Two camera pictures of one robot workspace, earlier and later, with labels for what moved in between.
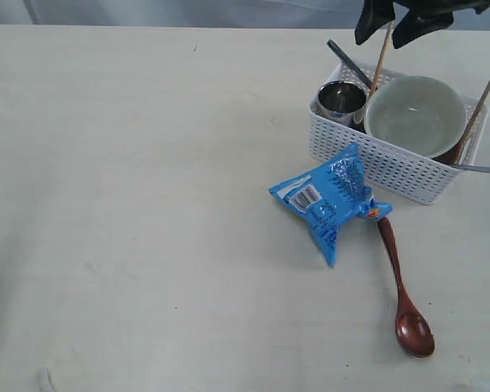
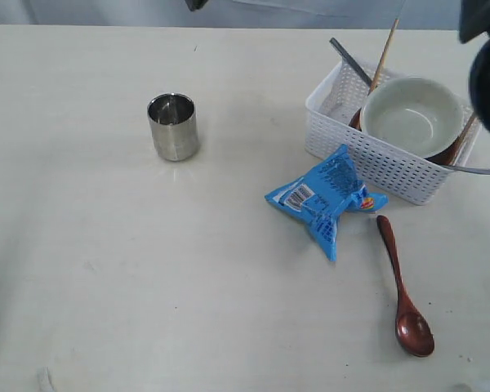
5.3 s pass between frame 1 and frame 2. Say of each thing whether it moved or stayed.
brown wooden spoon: stayed
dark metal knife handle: stayed
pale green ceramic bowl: stayed
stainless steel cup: moved
